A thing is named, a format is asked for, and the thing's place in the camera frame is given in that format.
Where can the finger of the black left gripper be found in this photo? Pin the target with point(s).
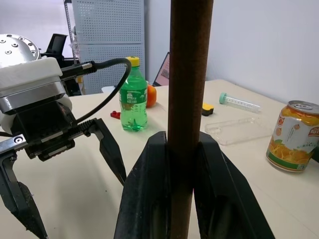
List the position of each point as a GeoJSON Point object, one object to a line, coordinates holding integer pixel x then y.
{"type": "Point", "coordinates": [22, 201]}

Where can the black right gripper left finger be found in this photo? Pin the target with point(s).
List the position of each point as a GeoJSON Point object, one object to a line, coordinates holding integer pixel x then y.
{"type": "Point", "coordinates": [144, 199]}

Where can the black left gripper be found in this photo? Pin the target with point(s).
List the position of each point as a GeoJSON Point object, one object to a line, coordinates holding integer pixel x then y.
{"type": "Point", "coordinates": [42, 124]}

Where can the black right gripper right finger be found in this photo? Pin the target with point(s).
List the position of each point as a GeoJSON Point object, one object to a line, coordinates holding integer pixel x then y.
{"type": "Point", "coordinates": [224, 199]}

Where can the brown wooden pole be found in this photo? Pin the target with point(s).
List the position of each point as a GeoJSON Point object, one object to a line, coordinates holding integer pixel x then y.
{"type": "Point", "coordinates": [189, 74]}

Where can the black monitor on stand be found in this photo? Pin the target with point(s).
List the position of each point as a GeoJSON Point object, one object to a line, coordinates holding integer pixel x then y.
{"type": "Point", "coordinates": [56, 43]}

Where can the red toy brick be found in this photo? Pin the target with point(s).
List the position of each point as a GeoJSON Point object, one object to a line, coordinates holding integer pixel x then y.
{"type": "Point", "coordinates": [115, 115]}

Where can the green soda bottle yellow cap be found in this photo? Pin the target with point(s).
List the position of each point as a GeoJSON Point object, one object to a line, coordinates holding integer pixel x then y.
{"type": "Point", "coordinates": [133, 99]}

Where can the orange fruit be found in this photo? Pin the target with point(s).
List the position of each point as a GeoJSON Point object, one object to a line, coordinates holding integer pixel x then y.
{"type": "Point", "coordinates": [151, 95]}

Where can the clear plastic phone case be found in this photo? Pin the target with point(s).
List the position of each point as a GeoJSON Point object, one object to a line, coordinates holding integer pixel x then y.
{"type": "Point", "coordinates": [239, 130]}

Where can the yellow and black sponge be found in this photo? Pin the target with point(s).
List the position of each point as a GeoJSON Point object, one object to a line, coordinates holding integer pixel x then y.
{"type": "Point", "coordinates": [208, 109]}

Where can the orange juice can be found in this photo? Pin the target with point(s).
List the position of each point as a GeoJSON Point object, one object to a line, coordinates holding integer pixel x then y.
{"type": "Point", "coordinates": [291, 134]}

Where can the open laptop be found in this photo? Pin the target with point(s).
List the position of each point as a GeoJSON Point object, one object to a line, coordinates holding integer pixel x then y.
{"type": "Point", "coordinates": [163, 71]}

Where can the clear tube with green cap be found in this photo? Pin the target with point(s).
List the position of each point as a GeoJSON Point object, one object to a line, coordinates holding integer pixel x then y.
{"type": "Point", "coordinates": [239, 102]}

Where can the white perforated metal panel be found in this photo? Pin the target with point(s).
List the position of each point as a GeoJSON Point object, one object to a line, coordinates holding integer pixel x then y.
{"type": "Point", "coordinates": [109, 30]}

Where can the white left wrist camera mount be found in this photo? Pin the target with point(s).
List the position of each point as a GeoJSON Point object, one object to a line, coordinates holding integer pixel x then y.
{"type": "Point", "coordinates": [27, 72]}

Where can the grey slotted metal rack post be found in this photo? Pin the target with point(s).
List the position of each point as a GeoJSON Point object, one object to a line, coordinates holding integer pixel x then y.
{"type": "Point", "coordinates": [67, 25]}

